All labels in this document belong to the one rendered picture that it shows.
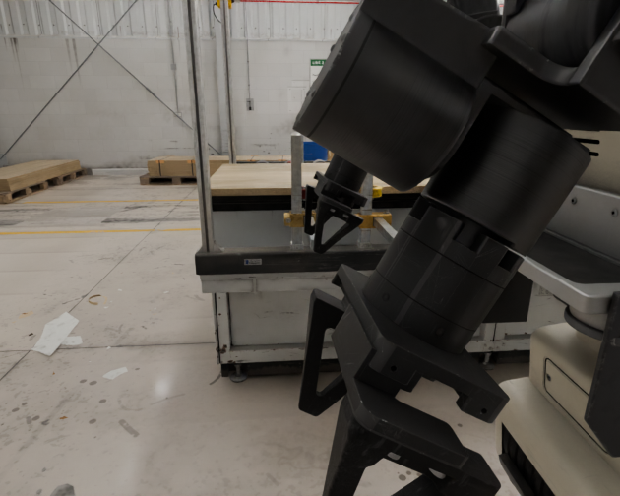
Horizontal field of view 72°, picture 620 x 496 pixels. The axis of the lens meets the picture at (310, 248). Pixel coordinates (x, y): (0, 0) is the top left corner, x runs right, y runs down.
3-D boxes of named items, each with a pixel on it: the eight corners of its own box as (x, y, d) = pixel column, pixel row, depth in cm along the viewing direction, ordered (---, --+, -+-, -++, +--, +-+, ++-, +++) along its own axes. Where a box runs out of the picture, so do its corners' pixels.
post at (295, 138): (302, 268, 157) (301, 132, 143) (292, 268, 157) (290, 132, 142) (301, 264, 161) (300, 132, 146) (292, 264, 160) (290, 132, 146)
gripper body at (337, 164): (322, 192, 58) (345, 142, 57) (311, 180, 68) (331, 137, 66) (363, 211, 60) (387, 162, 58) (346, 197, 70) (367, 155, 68)
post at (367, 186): (369, 268, 159) (375, 135, 145) (359, 268, 159) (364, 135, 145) (367, 265, 163) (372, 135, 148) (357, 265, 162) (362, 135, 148)
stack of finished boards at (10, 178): (81, 168, 808) (80, 159, 802) (10, 191, 579) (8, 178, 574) (37, 169, 800) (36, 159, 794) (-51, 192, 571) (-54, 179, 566)
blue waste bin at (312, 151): (332, 188, 690) (333, 142, 668) (296, 188, 686) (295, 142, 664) (327, 182, 746) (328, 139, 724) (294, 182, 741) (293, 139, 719)
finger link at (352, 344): (258, 577, 16) (387, 378, 14) (260, 444, 23) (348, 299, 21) (405, 625, 18) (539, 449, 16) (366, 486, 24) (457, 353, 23)
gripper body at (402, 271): (359, 378, 17) (465, 212, 15) (325, 286, 26) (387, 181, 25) (490, 438, 18) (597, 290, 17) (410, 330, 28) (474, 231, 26)
